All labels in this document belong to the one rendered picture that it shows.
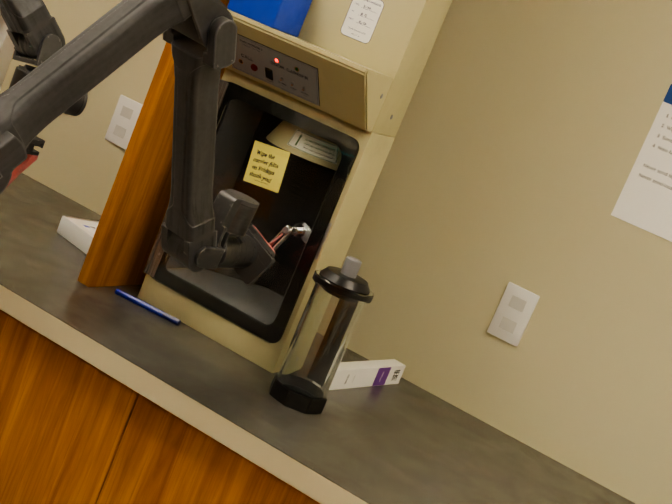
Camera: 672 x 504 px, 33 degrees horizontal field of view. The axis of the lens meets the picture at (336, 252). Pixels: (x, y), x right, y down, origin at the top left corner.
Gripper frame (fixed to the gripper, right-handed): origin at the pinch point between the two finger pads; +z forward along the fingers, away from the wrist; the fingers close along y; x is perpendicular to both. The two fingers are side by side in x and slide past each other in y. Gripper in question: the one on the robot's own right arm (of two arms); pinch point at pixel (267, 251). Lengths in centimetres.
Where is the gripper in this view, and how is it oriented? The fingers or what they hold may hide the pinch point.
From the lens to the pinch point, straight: 201.0
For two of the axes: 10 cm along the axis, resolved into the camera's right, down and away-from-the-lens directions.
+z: 4.1, 0.1, 9.1
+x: -6.8, 6.7, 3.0
